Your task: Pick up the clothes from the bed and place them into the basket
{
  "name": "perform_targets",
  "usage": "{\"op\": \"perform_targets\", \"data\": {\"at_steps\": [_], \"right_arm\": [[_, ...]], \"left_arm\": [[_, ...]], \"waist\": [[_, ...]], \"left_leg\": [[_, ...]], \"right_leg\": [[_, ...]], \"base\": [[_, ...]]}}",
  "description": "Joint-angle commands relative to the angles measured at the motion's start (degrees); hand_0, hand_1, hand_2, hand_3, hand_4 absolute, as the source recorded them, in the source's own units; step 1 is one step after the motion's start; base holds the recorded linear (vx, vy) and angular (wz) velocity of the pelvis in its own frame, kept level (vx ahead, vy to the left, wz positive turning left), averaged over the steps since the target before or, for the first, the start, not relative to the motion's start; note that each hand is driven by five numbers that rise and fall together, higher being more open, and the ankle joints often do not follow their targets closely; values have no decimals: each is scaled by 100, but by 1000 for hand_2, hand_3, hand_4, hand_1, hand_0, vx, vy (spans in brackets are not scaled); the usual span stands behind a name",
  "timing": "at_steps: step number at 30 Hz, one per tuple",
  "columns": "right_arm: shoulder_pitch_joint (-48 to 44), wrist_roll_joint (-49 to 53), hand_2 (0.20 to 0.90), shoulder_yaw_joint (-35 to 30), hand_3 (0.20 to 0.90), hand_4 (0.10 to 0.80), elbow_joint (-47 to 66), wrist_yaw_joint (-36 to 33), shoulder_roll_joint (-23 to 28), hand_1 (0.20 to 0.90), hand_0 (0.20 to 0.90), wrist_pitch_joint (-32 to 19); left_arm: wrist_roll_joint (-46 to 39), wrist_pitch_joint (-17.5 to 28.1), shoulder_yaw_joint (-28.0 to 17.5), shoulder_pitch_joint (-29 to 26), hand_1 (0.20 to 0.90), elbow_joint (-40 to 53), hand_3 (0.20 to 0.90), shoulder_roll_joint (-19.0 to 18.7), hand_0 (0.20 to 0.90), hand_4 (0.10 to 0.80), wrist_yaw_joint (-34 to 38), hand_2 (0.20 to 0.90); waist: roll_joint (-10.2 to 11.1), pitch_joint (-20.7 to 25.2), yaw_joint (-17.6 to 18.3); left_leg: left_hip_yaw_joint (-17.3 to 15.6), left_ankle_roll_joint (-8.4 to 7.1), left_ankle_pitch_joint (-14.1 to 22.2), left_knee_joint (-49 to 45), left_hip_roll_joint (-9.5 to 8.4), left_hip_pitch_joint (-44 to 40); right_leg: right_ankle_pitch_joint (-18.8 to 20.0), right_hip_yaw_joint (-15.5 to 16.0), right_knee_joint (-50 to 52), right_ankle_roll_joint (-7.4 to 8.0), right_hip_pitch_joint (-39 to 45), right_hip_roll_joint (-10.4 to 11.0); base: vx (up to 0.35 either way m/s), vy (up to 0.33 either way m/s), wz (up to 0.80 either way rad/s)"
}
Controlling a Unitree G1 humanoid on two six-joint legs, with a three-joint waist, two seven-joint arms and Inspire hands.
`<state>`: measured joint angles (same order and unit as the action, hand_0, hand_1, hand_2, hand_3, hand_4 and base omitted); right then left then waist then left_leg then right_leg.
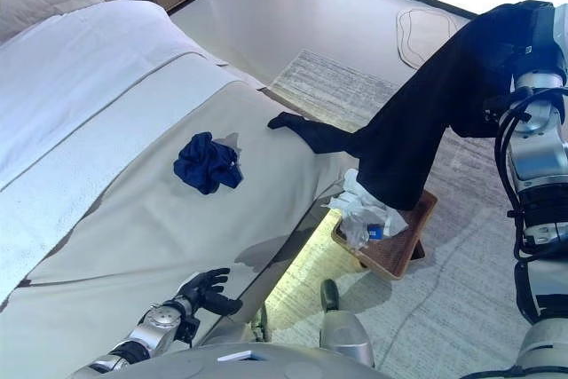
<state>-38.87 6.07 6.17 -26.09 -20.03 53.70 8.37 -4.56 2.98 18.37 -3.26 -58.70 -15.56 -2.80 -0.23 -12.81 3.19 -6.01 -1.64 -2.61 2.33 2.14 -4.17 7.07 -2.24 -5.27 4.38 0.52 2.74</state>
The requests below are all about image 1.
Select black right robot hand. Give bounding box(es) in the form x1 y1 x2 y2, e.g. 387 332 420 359
486 1 568 79

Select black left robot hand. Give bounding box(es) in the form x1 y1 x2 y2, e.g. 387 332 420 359
177 266 245 318

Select grey robot torso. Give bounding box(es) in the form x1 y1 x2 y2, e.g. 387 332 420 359
77 340 394 379

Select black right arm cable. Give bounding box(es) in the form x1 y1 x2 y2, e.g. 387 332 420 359
493 84 568 261

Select silver right robot leg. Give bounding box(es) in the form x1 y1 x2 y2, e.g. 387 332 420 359
318 278 377 370

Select dark blue garment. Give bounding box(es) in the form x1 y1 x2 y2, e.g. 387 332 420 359
172 130 245 196

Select white garment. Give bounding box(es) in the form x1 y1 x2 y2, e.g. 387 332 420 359
320 168 410 250

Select brown wooden basket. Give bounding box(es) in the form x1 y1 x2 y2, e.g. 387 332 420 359
330 189 440 282

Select silver robot leg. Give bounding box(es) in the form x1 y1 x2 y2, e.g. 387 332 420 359
193 303 272 345
318 278 377 370

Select bed with beige cover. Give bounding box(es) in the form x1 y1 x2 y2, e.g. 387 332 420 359
0 78 357 379

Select black trousers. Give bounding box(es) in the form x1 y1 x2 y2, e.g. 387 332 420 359
266 1 536 213

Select white duvet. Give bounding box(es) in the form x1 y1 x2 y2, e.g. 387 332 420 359
0 0 268 305

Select beige pillow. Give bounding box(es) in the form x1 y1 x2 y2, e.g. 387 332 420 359
0 0 107 43

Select silver left robot leg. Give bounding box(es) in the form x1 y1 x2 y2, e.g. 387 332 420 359
193 303 272 345

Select grey striped rug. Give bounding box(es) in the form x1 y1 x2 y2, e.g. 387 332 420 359
256 47 568 379

